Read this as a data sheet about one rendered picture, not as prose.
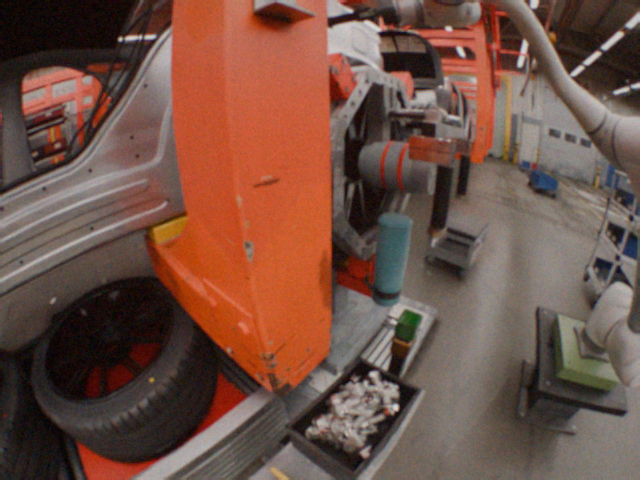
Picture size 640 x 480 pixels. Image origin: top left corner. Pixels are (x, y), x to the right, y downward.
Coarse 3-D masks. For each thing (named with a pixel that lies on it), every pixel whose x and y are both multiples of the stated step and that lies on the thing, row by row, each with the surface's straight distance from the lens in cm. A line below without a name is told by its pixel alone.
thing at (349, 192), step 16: (352, 128) 78; (352, 144) 86; (352, 160) 87; (352, 176) 87; (352, 192) 81; (368, 192) 102; (384, 192) 100; (352, 208) 100; (368, 208) 98; (352, 224) 92; (368, 224) 92
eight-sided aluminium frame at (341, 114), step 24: (360, 72) 66; (384, 72) 75; (360, 96) 62; (336, 120) 53; (408, 120) 93; (336, 144) 53; (336, 168) 54; (336, 192) 55; (336, 216) 56; (336, 240) 67; (360, 240) 70
